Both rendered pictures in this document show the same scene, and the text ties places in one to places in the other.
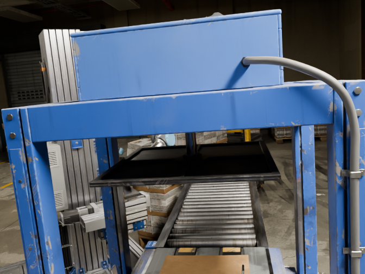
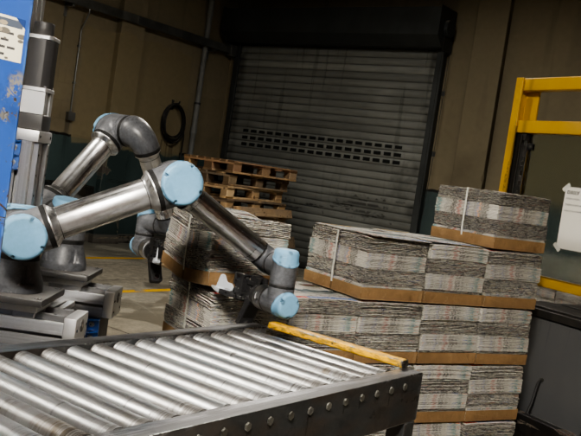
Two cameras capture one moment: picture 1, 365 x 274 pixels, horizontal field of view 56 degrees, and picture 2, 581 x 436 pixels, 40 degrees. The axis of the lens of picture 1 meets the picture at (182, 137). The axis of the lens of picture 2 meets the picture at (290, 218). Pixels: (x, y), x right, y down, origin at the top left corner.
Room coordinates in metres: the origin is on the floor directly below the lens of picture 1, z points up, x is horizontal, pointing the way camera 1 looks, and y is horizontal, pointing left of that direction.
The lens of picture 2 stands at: (0.92, -1.14, 1.23)
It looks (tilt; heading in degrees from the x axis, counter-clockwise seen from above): 3 degrees down; 27
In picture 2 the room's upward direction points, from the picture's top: 8 degrees clockwise
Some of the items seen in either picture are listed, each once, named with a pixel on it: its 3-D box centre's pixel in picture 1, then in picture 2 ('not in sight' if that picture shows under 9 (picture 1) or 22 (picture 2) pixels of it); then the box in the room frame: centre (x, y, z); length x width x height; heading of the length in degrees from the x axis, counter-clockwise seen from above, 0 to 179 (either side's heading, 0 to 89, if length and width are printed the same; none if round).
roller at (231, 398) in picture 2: (217, 200); (166, 381); (2.28, -0.20, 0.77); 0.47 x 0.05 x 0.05; 81
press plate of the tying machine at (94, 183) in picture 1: (192, 161); not in sight; (1.22, -0.03, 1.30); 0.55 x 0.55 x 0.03; 81
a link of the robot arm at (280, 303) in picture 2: not in sight; (279, 302); (2.95, -0.09, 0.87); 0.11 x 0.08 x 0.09; 61
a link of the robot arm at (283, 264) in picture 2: not in sight; (282, 267); (2.96, -0.08, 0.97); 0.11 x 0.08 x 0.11; 47
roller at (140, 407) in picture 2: (215, 210); (91, 393); (2.09, -0.17, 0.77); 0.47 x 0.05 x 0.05; 81
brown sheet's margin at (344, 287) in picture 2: not in sight; (361, 285); (3.77, -0.01, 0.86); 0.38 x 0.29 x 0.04; 59
